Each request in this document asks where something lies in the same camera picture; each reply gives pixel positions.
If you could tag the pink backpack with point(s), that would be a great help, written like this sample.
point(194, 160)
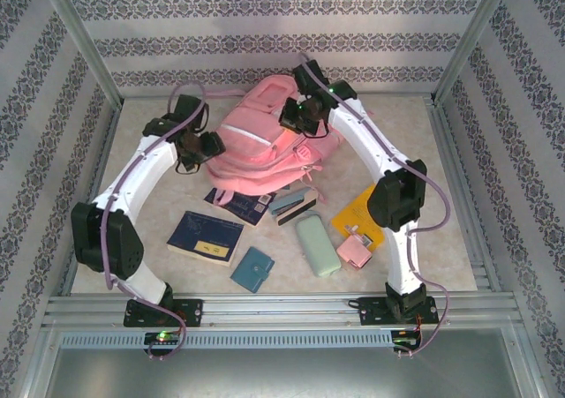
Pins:
point(247, 151)

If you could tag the blue book with yellow label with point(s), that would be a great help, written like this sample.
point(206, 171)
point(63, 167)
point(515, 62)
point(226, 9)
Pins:
point(198, 230)

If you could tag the blue book with QR codes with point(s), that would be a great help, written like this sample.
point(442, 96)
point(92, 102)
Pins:
point(247, 210)

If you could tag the grey-blue stapler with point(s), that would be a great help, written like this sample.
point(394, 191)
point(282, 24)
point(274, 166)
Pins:
point(287, 201)

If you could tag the green pencil case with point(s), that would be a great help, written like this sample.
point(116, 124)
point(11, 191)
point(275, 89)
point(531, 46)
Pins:
point(315, 243)

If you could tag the blue snap wallet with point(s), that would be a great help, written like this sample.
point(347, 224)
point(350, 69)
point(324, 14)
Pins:
point(251, 270)

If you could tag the pink snap wallet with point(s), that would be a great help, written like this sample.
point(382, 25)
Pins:
point(353, 254)

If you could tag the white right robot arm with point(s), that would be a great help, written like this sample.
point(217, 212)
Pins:
point(375, 142)

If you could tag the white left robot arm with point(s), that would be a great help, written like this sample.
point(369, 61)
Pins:
point(132, 182)

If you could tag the left controller board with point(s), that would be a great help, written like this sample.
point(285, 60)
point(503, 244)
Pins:
point(163, 338)

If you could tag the controller board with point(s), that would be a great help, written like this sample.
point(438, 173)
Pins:
point(406, 338)
point(163, 338)

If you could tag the grey metal panel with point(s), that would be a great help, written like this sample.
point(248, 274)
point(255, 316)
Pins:
point(282, 371)

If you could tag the right controller board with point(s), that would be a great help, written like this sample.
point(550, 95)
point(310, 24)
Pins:
point(406, 338)

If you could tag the aluminium frame post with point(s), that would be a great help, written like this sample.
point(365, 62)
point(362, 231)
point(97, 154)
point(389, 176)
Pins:
point(81, 36)
point(474, 36)

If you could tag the aluminium side rail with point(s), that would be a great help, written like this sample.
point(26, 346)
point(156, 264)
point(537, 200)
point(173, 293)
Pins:
point(457, 173)

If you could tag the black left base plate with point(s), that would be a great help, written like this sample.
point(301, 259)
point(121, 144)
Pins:
point(190, 312)

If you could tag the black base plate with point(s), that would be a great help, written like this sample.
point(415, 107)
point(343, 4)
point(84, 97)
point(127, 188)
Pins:
point(373, 312)
point(190, 312)

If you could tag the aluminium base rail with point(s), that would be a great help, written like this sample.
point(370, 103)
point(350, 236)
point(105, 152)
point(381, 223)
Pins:
point(282, 310)

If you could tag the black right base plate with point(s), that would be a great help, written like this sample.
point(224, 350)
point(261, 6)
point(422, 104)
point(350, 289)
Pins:
point(373, 312)

